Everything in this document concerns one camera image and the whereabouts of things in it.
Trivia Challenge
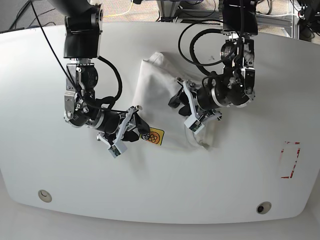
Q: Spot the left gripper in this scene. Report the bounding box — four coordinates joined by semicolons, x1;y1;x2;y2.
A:
168;36;256;122

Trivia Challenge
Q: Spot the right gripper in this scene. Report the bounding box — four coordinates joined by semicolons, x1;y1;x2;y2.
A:
65;58;150;146

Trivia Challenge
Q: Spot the white printed t-shirt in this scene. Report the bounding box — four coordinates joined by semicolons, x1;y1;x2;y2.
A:
132;52;217;152

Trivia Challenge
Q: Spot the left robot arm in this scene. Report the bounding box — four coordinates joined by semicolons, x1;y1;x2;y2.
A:
168;0;258;129

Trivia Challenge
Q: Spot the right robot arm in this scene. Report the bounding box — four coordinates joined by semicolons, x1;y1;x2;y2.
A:
50;0;150;153

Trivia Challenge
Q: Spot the red tape rectangle marking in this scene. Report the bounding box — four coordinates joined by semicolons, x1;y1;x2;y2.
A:
278;141;301;179

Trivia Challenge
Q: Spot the left table grommet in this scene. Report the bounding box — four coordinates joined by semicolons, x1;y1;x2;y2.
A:
38;189;52;203

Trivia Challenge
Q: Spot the table grommet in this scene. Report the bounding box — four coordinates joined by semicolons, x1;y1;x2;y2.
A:
256;201;272;215
38;189;52;203

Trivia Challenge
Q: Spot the right table grommet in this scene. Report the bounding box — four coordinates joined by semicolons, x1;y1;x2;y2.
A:
256;201;272;215

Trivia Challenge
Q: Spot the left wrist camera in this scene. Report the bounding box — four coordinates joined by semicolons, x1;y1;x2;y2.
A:
184;115;205;135

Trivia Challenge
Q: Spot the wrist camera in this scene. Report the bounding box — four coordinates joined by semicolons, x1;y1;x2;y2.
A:
108;141;128;158
184;115;205;135

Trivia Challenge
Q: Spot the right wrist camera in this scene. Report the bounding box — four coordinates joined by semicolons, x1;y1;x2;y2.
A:
108;141;128;158

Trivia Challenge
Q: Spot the aluminium table frame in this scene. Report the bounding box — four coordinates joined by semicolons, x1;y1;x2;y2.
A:
156;0;188;23

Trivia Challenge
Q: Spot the yellow cable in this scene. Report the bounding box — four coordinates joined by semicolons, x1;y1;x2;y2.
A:
102;0;133;20

